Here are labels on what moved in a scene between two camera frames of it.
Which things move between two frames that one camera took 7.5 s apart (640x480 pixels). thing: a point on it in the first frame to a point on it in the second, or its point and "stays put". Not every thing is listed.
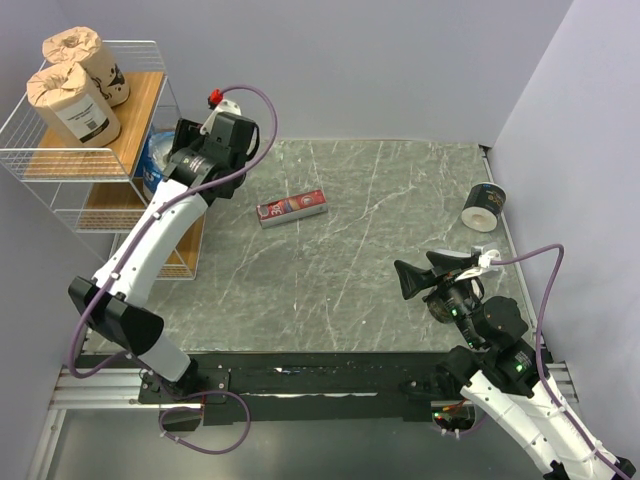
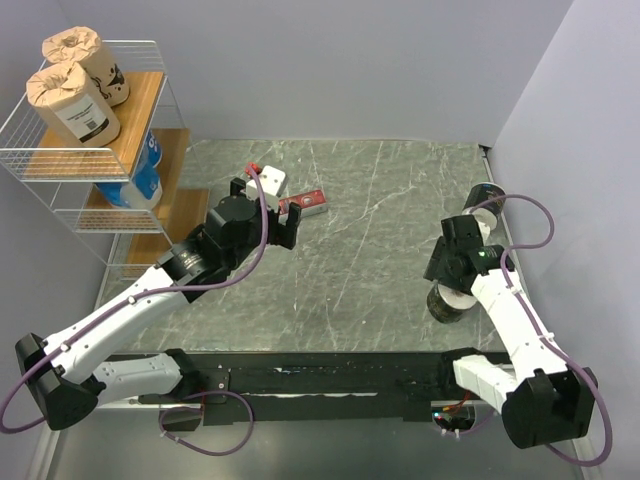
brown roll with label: x=73 y=103 stays put
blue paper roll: x=159 y=145 to x=144 y=189
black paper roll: x=439 y=307 stays put
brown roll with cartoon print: x=82 y=46 stays put
